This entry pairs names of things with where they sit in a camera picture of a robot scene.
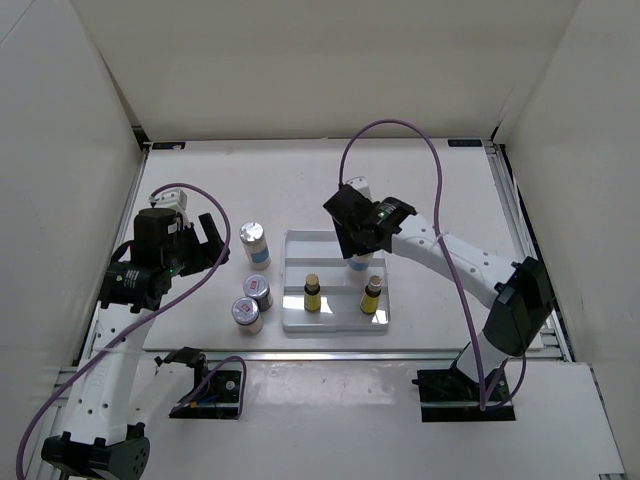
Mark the white divided plastic tray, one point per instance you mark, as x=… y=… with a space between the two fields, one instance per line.
x=341 y=287

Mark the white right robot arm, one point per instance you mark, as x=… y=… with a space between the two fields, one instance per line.
x=518 y=294

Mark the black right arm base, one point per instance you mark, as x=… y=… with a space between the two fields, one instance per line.
x=447 y=397

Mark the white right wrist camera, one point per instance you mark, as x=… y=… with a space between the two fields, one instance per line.
x=361 y=185

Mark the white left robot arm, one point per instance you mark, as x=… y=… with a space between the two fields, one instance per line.
x=100 y=440

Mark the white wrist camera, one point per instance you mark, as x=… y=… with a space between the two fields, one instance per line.
x=361 y=185
x=174 y=199

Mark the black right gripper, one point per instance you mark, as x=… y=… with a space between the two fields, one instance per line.
x=347 y=245

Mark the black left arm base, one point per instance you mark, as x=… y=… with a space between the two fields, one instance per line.
x=219 y=396

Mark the yellow cork-top bottle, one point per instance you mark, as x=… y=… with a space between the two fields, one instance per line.
x=312 y=293
x=371 y=295

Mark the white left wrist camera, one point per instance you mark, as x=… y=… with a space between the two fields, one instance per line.
x=174 y=199

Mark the white-lid spice jar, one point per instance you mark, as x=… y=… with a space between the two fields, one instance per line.
x=247 y=316
x=257 y=287

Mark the silver-lid shaker bottle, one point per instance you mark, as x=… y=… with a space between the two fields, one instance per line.
x=253 y=238
x=360 y=263

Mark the rear white-lid spice jar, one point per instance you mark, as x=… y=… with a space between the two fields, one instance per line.
x=257 y=287

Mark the front white-lid spice jar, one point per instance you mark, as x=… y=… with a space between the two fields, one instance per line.
x=247 y=316

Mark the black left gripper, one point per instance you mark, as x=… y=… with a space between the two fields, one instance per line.
x=211 y=250

